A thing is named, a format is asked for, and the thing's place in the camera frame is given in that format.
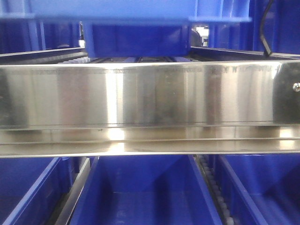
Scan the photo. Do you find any blue bin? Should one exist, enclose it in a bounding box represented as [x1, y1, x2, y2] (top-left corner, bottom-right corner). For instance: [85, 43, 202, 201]
[70, 155, 222, 225]
[214, 154, 300, 225]
[0, 158, 63, 225]
[0, 0, 251, 57]

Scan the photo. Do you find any lower roller track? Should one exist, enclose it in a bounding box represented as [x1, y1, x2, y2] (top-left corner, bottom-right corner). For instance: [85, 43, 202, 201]
[196, 155, 244, 225]

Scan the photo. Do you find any steel shelf front rail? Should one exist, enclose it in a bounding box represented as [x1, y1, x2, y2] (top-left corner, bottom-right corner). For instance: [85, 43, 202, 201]
[0, 60, 300, 158]

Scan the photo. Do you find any black cable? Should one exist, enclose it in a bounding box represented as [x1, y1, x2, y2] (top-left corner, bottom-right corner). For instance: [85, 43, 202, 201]
[259, 0, 275, 57]

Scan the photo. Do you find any rail screw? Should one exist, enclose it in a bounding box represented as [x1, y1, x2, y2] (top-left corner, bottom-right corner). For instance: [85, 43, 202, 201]
[292, 82, 300, 92]

